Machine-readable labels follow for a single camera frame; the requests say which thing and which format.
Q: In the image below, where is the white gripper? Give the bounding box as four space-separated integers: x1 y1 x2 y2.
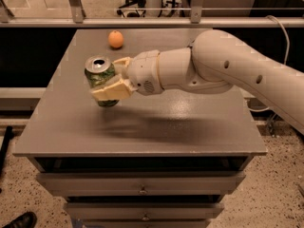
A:
90 50 163 101

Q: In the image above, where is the green soda can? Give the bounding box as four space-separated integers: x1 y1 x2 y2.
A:
84 55 121 108

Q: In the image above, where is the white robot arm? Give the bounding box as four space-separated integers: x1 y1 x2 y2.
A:
90 29 304 133

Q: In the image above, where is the orange fruit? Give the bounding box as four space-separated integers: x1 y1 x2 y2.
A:
108 30 124 48

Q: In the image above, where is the black office chair base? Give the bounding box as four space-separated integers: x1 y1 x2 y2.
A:
117 0 146 17

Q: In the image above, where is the metal railing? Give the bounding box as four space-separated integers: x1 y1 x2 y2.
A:
0 0 304 29

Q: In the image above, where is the grey drawer cabinet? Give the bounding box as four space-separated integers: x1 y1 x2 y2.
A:
14 29 266 228

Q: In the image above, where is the upper grey drawer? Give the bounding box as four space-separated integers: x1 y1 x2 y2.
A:
37 172 245 197

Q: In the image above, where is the grey drawer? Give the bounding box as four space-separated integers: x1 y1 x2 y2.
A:
37 172 245 197
65 202 223 221

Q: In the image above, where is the lower grey drawer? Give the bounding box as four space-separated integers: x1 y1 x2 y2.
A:
65 202 223 221

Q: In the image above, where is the black shoe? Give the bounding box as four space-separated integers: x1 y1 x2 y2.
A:
2 212 37 228

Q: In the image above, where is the white cable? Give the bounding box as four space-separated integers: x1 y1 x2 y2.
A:
246 14 291 113

